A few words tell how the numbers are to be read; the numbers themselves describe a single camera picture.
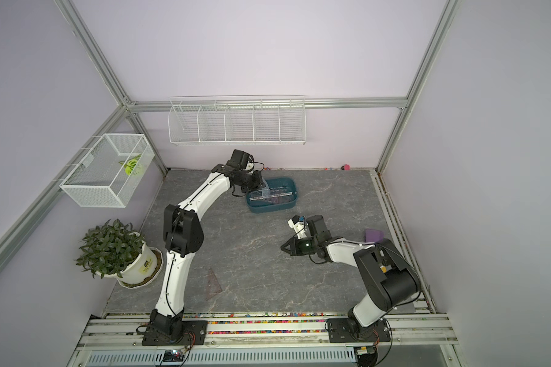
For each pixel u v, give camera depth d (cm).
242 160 81
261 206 104
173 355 71
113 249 73
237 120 99
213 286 84
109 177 82
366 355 72
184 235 60
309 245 78
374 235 94
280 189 112
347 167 124
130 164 81
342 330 74
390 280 46
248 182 87
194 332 73
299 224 85
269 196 108
